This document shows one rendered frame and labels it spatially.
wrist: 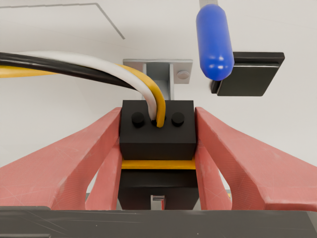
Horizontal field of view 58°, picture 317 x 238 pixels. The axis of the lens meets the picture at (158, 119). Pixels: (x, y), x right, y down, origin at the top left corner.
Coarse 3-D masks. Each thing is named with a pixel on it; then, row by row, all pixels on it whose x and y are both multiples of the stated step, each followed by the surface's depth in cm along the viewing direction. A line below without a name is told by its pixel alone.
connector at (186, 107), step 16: (128, 112) 12; (144, 112) 12; (176, 112) 12; (192, 112) 12; (128, 128) 11; (144, 128) 11; (160, 128) 11; (176, 128) 11; (192, 128) 11; (128, 144) 11; (144, 144) 11; (160, 144) 11; (176, 144) 11; (192, 144) 11
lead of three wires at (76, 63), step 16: (0, 64) 7; (16, 64) 7; (32, 64) 7; (48, 64) 7; (64, 64) 7; (80, 64) 8; (96, 64) 8; (112, 64) 8; (96, 80) 8; (112, 80) 8; (128, 80) 8; (144, 80) 9; (144, 96) 9; (160, 96) 10; (160, 112) 11
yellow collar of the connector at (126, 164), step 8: (128, 160) 13; (136, 160) 13; (144, 160) 13; (152, 160) 13; (160, 160) 13; (168, 160) 13; (176, 160) 13; (184, 160) 13; (192, 160) 13; (128, 168) 13; (136, 168) 13; (144, 168) 13; (152, 168) 13; (160, 168) 13; (168, 168) 13; (176, 168) 13; (184, 168) 13; (192, 168) 13
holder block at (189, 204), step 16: (128, 176) 13; (144, 176) 13; (160, 176) 13; (176, 176) 13; (192, 176) 13; (128, 192) 13; (144, 192) 13; (160, 192) 14; (176, 192) 14; (192, 192) 14; (128, 208) 16; (144, 208) 16; (176, 208) 16; (192, 208) 16
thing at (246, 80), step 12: (240, 60) 18; (252, 60) 18; (264, 60) 18; (276, 60) 18; (240, 72) 18; (252, 72) 18; (264, 72) 18; (276, 72) 19; (216, 84) 20; (228, 84) 19; (240, 84) 19; (252, 84) 19; (264, 84) 19
